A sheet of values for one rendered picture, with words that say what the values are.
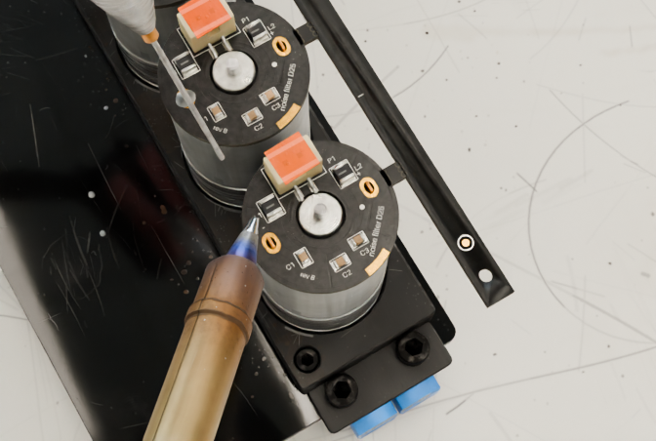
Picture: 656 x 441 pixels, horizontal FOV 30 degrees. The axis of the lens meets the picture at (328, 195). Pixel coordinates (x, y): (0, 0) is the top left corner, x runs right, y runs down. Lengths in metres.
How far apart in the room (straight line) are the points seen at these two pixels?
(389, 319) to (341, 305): 0.03
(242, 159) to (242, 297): 0.05
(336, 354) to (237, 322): 0.08
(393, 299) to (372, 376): 0.02
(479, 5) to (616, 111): 0.04
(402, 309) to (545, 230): 0.04
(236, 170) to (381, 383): 0.05
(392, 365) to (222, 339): 0.09
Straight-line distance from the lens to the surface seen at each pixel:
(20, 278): 0.25
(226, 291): 0.16
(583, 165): 0.27
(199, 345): 0.15
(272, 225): 0.19
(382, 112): 0.20
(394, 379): 0.24
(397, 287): 0.23
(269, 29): 0.20
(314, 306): 0.21
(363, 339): 0.23
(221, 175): 0.22
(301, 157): 0.19
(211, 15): 0.20
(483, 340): 0.26
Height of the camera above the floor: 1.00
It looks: 75 degrees down
